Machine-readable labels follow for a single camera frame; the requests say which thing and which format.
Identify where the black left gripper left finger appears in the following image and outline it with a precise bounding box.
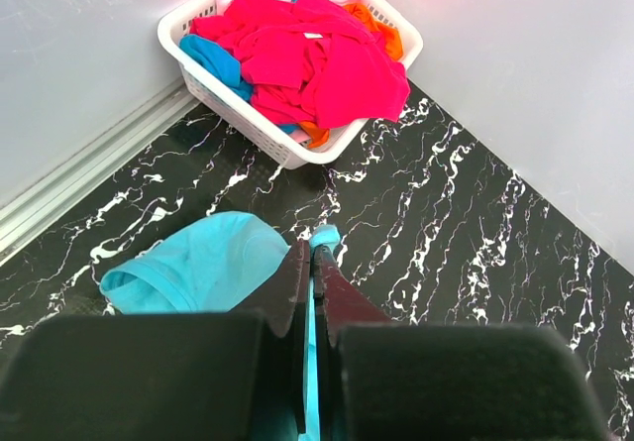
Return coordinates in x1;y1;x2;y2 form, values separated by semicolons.
242;240;310;433

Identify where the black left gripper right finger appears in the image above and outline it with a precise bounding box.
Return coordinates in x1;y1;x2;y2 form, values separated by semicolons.
312;245;390;347

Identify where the cyan t shirt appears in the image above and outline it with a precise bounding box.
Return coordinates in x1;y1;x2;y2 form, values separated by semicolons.
100;211;341;440

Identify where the orange t shirt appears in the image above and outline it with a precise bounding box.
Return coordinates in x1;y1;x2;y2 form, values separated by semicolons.
291;2;404;149

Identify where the white plastic laundry basket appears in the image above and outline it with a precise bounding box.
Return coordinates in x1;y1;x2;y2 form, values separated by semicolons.
158;0;423;169

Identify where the blue t shirt in basket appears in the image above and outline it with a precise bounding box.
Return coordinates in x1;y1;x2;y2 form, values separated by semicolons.
180;33;312;126

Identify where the magenta t shirt in basket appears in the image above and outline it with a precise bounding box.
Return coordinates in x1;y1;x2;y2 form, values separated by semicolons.
190;0;410;129

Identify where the aluminium frame rail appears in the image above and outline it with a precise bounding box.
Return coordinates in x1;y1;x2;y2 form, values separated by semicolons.
1;78;196;263

